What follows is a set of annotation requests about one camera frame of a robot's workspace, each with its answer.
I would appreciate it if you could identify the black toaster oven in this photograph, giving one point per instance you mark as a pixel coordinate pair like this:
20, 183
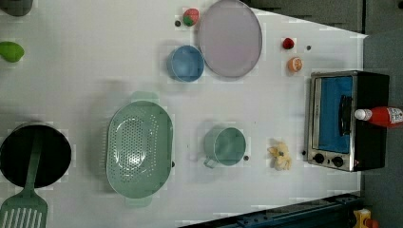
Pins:
336, 138

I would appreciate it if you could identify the green perforated colander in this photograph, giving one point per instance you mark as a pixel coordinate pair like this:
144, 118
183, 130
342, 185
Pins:
139, 149

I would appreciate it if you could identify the lavender round plate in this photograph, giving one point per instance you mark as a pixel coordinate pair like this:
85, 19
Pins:
230, 38

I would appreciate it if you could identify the black cylindrical pot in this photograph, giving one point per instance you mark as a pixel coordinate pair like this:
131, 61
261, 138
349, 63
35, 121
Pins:
16, 150

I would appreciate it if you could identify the green mug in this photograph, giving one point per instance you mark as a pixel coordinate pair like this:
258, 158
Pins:
223, 145

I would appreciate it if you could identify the green slotted spatula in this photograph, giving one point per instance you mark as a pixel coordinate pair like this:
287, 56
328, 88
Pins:
27, 209

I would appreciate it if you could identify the orange slice toy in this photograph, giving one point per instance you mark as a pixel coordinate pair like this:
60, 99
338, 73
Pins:
295, 64

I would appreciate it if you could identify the blue metal frame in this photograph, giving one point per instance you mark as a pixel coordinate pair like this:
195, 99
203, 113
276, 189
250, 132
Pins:
332, 212

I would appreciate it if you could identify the small red strawberry toy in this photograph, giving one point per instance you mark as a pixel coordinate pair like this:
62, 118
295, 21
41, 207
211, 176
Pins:
288, 43

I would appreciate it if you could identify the cream plush garlic toy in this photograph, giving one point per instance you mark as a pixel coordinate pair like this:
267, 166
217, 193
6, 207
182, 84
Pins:
281, 156

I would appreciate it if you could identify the yellow orange object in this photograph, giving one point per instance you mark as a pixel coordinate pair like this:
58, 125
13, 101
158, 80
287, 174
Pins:
364, 219

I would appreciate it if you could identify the green plush pepper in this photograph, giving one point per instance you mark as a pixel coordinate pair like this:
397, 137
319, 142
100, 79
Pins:
11, 52

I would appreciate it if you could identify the plush strawberry toy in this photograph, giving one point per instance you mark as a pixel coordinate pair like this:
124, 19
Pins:
190, 17

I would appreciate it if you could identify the red plush ketchup bottle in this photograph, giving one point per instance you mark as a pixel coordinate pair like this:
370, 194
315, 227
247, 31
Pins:
381, 116

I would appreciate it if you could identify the dark grey container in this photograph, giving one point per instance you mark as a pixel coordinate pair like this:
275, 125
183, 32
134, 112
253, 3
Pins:
16, 7

